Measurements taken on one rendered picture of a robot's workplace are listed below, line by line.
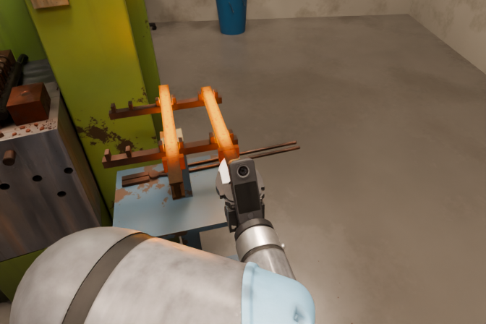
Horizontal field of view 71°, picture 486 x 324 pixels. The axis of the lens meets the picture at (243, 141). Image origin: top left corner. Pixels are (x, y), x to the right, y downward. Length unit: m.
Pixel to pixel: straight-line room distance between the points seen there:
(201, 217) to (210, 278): 0.76
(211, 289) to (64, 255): 0.10
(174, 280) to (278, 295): 0.06
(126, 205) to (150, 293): 0.86
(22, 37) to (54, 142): 0.56
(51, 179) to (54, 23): 0.46
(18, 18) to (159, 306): 1.38
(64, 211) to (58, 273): 1.01
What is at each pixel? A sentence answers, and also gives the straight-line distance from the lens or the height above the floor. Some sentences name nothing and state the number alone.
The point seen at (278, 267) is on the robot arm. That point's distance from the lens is 0.54.
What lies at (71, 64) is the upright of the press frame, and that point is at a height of 1.01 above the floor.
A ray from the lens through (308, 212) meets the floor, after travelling 1.92.
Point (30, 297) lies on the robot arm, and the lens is 0.27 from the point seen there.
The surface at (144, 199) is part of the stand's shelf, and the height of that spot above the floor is 0.70.
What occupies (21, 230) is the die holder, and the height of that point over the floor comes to 0.58.
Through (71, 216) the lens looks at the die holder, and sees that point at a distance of 1.28.
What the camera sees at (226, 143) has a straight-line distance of 0.77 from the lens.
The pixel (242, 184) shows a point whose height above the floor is 1.02.
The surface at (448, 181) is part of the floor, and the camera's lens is 2.36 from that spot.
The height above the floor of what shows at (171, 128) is 0.97.
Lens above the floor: 1.44
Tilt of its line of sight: 37 degrees down
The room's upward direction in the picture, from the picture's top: 2 degrees counter-clockwise
